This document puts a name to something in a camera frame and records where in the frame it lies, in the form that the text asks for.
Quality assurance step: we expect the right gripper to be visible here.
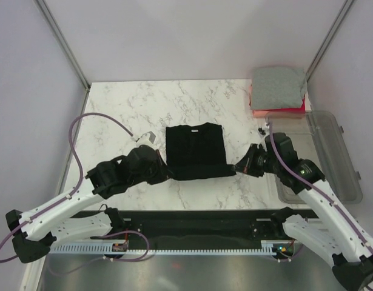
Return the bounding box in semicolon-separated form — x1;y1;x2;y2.
232;143;281;177

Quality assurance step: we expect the black t-shirt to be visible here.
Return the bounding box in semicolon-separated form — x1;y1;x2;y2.
166;122;236;181

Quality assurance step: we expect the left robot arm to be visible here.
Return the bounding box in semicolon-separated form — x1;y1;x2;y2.
5;145;173;264

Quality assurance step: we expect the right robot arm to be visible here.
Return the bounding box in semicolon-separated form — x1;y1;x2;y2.
234;133;373;290

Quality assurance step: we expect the folded peach t-shirt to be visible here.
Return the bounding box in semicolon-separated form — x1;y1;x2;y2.
249;83;307;118

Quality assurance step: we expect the clear plastic bin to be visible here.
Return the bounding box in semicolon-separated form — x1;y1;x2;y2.
265;111;363;204

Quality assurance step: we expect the folded red t-shirt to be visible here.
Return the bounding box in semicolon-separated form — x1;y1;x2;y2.
272;99;306;114

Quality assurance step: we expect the folded grey t-shirt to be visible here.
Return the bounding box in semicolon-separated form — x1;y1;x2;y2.
250;66;307;110

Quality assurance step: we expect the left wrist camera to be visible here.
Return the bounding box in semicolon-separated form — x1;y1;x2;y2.
132;132;156;147

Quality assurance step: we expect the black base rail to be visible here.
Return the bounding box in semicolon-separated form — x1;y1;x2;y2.
70;207;307;251

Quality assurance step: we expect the white slotted cable duct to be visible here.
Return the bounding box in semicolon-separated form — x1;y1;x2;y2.
50;241;294;256

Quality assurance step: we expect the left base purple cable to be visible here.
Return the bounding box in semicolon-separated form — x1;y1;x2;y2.
102;230;150;264

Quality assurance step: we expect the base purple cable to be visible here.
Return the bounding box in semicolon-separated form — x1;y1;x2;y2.
102;230;150;264
272;242;305;264

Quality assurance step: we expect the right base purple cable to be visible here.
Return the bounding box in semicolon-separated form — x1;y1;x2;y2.
272;242;305;264

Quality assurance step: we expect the left aluminium frame post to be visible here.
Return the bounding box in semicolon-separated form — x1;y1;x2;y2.
34;0;91;92

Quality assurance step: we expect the aluminium frame post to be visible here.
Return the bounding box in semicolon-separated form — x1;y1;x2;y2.
34;0;91;92
306;0;357;83

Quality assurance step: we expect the right aluminium frame post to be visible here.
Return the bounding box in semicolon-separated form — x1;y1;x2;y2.
306;0;357;83

